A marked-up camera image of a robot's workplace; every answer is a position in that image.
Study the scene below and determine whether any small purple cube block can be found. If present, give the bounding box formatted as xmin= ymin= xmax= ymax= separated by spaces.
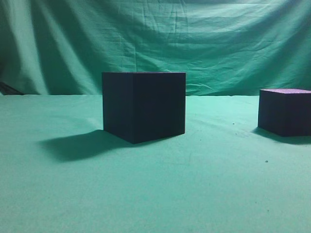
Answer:
xmin=258 ymin=88 xmax=311 ymax=137

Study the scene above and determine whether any large dark purple groove box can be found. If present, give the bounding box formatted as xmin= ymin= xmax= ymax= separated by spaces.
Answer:
xmin=102 ymin=72 xmax=186 ymax=144

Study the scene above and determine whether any green backdrop cloth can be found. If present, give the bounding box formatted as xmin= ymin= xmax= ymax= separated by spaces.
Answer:
xmin=0 ymin=0 xmax=311 ymax=96

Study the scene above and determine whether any green table cloth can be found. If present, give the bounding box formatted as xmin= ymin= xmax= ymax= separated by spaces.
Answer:
xmin=0 ymin=95 xmax=311 ymax=233

